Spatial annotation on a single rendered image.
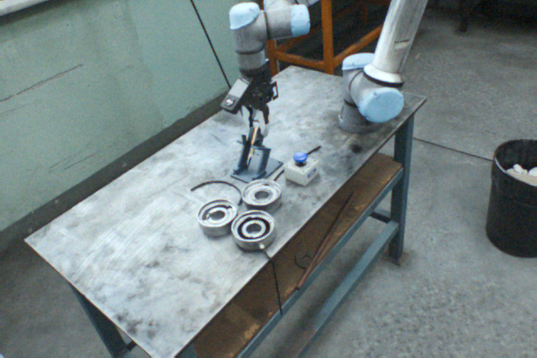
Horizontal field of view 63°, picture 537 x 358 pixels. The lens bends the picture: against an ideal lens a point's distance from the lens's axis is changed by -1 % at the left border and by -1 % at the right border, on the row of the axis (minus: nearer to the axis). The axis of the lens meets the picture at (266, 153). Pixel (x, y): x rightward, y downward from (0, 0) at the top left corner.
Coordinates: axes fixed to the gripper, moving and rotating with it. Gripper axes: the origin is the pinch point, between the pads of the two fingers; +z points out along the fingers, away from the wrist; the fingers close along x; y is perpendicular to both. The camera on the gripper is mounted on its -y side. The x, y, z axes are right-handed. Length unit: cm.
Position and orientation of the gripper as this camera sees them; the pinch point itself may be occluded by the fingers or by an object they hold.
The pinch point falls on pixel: (257, 132)
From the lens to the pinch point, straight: 126.7
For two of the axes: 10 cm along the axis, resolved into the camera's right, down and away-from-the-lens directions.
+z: 1.2, 8.1, 5.7
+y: 6.2, -5.1, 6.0
